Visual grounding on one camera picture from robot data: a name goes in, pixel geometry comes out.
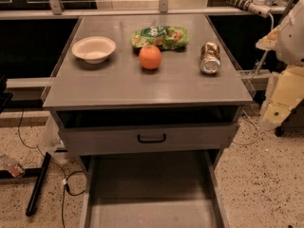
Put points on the orange fruit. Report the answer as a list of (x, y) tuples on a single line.
[(150, 57)]

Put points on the open middle grey drawer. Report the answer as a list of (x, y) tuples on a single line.
[(153, 190)]

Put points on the crushed metal can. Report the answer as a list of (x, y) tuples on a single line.
[(210, 58)]

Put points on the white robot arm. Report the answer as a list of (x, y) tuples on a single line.
[(290, 37)]

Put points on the green snack bag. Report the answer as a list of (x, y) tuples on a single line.
[(163, 37)]

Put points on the grey drawer cabinet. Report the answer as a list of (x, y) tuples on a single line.
[(120, 82)]

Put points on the white paper bowl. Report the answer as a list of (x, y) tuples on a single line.
[(94, 50)]

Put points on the black object at left edge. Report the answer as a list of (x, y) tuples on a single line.
[(4, 97)]

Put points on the clear plastic bottle on floor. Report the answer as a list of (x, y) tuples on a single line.
[(12, 166)]

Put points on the top grey drawer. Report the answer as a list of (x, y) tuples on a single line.
[(143, 130)]

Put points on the black floor stand bar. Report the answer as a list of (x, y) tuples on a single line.
[(41, 174)]

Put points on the white cylindrical device with cap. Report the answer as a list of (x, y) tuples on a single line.
[(257, 7)]

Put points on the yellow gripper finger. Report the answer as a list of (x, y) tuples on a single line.
[(268, 42), (284, 92)]

